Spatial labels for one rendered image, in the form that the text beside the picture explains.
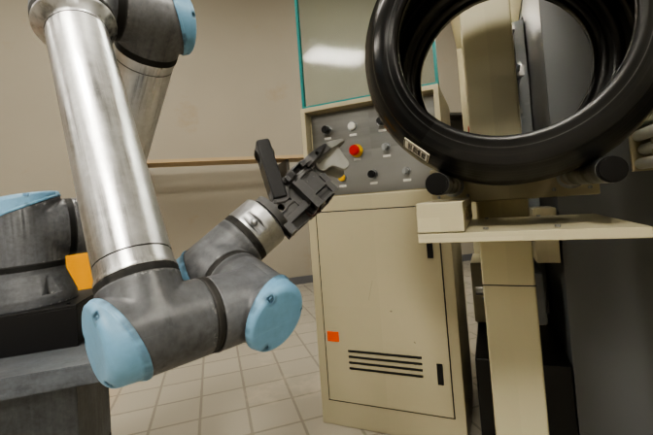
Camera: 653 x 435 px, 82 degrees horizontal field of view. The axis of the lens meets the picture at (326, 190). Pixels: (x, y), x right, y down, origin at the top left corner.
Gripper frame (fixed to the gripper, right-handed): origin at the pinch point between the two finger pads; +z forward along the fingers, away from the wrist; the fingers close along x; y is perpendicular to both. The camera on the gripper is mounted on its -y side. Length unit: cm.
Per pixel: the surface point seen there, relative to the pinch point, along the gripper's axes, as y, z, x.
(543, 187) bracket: 41, 40, -13
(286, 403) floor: 45, -38, -129
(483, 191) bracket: 32, 33, -21
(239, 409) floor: 32, -53, -132
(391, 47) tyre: -5.7, 20.6, 7.1
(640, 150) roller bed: 54, 64, -5
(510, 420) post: 80, 0, -43
